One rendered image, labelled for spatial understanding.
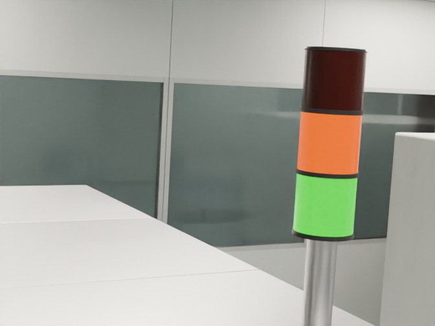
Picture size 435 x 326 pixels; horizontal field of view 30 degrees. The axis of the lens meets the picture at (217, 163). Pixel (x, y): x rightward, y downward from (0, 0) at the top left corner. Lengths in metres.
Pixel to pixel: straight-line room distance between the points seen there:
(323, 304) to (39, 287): 0.31
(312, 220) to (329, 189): 0.03
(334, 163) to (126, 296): 0.28
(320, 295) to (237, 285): 0.22
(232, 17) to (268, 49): 0.37
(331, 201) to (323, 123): 0.06
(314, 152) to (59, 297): 0.31
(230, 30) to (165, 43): 0.50
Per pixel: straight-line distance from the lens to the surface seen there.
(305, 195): 0.65
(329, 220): 0.65
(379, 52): 6.42
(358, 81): 0.65
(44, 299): 0.81
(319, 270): 0.67
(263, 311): 0.79
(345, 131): 0.64
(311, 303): 0.67
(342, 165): 0.64
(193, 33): 5.58
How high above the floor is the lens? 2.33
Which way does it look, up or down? 7 degrees down
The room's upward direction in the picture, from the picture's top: 3 degrees clockwise
